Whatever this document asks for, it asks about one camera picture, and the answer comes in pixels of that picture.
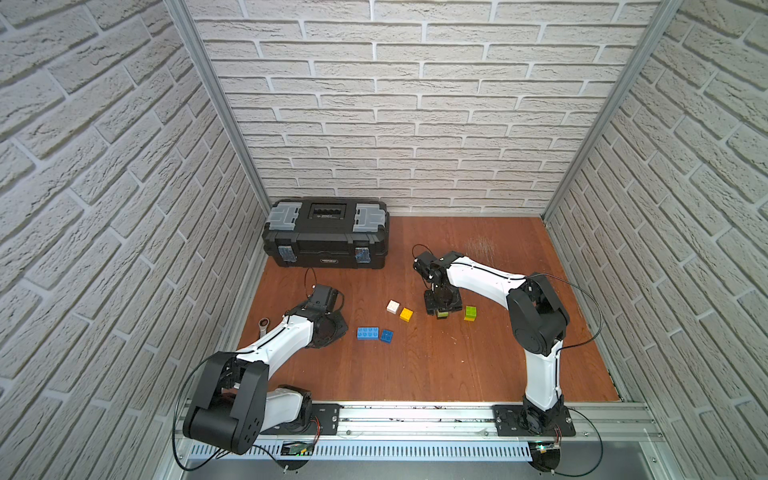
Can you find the silver wrench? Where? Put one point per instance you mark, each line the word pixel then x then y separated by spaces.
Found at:
pixel 263 326

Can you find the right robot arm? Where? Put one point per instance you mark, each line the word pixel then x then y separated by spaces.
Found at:
pixel 537 317

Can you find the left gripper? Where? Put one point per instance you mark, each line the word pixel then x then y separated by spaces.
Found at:
pixel 330 332

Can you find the black grey toolbox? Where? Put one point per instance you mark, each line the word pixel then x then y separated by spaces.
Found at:
pixel 318 232

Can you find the yellow lego brick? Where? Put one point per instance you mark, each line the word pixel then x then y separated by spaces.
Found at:
pixel 406 314

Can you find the dark blue lego brick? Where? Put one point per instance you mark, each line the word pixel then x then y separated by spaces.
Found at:
pixel 386 336

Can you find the light blue long lego brick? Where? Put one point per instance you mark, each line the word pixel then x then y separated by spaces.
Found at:
pixel 367 333

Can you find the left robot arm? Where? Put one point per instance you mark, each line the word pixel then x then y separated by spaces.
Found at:
pixel 232 404

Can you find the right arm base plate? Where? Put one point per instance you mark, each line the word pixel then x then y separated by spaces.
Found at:
pixel 510 420

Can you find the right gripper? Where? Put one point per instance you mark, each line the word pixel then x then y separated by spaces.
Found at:
pixel 454 305

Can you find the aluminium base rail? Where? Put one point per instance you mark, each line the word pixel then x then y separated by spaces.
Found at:
pixel 473 421

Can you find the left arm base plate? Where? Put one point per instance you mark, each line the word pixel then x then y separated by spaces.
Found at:
pixel 319 418

